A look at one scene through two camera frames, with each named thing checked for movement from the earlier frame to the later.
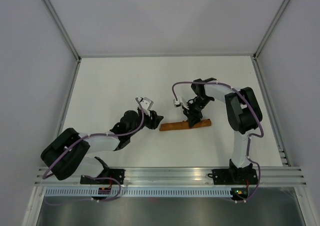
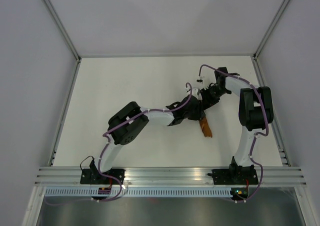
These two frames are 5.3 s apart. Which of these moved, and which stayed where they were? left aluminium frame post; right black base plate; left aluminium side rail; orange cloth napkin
Moved: orange cloth napkin
Stayed: right black base plate; left aluminium side rail; left aluminium frame post
